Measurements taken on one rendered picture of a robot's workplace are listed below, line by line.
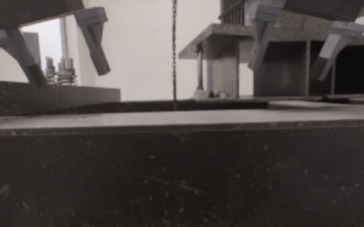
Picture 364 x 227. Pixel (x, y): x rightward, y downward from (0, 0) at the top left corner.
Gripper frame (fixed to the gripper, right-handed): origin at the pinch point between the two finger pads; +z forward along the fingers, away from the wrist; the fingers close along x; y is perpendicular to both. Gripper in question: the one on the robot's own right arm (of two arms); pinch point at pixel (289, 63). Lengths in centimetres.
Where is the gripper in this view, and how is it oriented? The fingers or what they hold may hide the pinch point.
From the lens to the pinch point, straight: 40.5
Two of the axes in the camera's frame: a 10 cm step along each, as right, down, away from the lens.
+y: 0.9, 4.9, -8.7
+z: -1.5, 8.7, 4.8
